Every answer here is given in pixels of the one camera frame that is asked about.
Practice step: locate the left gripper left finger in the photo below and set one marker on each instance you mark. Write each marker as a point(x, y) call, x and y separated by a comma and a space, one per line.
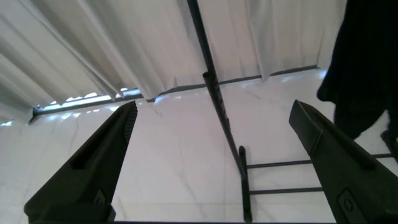
point(84, 180)

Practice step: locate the black garment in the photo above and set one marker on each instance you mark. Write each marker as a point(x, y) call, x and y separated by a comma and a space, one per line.
point(363, 62)

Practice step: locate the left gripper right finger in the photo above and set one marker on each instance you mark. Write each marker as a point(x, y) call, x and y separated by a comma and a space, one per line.
point(351, 177)

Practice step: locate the black clothes rack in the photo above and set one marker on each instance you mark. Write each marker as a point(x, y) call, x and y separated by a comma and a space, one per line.
point(214, 87)

